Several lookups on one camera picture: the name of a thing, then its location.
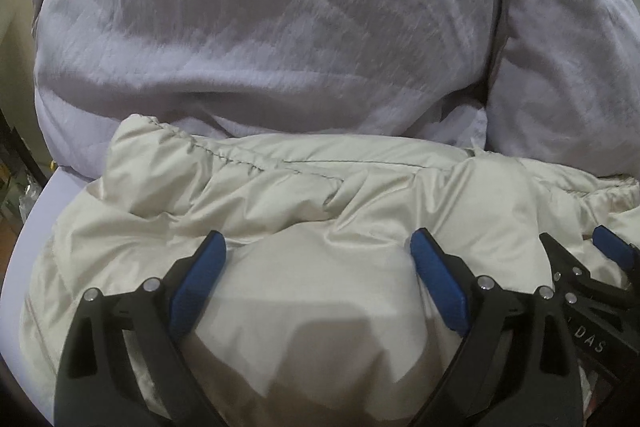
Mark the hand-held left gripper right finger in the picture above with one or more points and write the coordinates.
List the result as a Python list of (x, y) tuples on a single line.
[(440, 287)]

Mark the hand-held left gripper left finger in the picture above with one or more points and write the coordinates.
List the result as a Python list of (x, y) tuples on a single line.
[(200, 279)]

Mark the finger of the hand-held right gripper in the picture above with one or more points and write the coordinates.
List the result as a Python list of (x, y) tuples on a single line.
[(615, 244), (565, 259)]

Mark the beige puffer jacket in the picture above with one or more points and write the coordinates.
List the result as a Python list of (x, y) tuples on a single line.
[(325, 217)]

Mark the bed with lilac sheet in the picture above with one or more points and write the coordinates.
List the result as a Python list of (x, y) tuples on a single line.
[(45, 232)]

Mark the narrow lilac pillow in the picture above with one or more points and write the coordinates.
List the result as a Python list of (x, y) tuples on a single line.
[(570, 57)]

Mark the wide lilac pillow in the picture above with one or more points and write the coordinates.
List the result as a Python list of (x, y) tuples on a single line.
[(275, 22)]

